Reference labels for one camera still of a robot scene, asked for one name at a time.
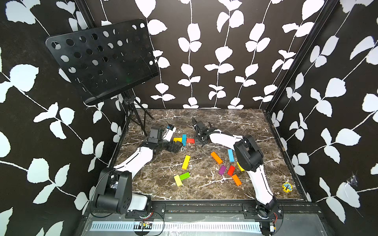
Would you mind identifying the cyan block group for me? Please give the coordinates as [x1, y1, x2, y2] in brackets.
[227, 149, 235, 163]
[182, 134, 187, 146]

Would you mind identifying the red-orange small block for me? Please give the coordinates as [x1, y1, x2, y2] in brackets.
[187, 138, 195, 144]

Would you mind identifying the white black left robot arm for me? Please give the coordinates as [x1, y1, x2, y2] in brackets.
[89, 139, 183, 215]

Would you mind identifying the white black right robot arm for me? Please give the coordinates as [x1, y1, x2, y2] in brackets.
[195, 130, 277, 219]

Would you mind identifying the yellow long block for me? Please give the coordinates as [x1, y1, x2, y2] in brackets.
[182, 155, 191, 170]

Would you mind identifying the orange long block upper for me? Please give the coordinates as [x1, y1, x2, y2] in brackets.
[211, 152, 223, 164]

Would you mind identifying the green block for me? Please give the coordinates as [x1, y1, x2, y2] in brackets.
[179, 172, 191, 181]

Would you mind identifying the light yellow-green block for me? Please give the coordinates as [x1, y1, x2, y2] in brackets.
[174, 175, 183, 187]

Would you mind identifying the purple block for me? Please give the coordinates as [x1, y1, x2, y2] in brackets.
[218, 165, 226, 176]

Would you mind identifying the red block right group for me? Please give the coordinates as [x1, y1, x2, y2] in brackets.
[227, 166, 235, 177]

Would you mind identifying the yellow block right group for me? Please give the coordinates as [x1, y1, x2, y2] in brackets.
[237, 162, 245, 172]

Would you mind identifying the orange block lower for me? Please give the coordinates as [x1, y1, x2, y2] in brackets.
[232, 175, 242, 186]

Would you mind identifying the yellow blue small toy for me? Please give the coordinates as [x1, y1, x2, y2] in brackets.
[282, 182, 293, 193]

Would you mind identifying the black perforated music stand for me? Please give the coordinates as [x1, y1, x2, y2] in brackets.
[45, 19, 160, 136]

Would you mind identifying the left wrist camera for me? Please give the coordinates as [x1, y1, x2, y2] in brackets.
[147, 125, 176, 144]

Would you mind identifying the white slotted cable duct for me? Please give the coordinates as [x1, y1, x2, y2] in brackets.
[90, 221, 261, 234]

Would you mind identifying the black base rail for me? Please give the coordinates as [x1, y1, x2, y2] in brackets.
[93, 199, 324, 221]

